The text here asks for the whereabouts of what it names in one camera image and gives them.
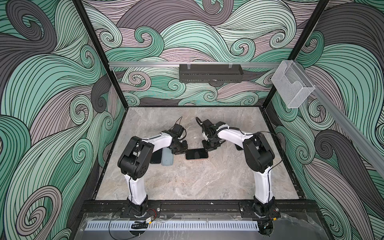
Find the light blue phone case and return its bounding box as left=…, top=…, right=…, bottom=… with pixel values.
left=161, top=148, right=174, bottom=167

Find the black phone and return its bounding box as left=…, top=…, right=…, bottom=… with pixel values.
left=186, top=148, right=209, bottom=159

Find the dark blue phone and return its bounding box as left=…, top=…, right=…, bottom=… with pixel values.
left=150, top=149, right=163, bottom=164

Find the black phone case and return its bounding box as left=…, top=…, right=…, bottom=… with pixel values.
left=235, top=145, right=243, bottom=151

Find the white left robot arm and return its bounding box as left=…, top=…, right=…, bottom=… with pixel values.
left=118, top=124, right=188, bottom=216

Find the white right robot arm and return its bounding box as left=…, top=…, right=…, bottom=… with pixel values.
left=196, top=117, right=275, bottom=217

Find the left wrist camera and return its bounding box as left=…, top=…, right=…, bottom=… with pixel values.
left=171, top=124, right=187, bottom=140

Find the black wall tray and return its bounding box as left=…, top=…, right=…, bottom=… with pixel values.
left=179, top=64, right=244, bottom=84

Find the white slotted cable duct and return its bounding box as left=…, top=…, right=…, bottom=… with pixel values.
left=85, top=221, right=259, bottom=232

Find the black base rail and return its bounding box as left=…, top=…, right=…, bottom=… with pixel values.
left=81, top=200, right=319, bottom=219

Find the clear plastic wall bin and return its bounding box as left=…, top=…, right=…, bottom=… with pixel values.
left=271, top=60, right=315, bottom=109

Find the right black corner post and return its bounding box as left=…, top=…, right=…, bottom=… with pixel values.
left=262, top=1, right=329, bottom=110

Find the black corner frame post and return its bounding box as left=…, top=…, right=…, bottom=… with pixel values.
left=73, top=0, right=129, bottom=111

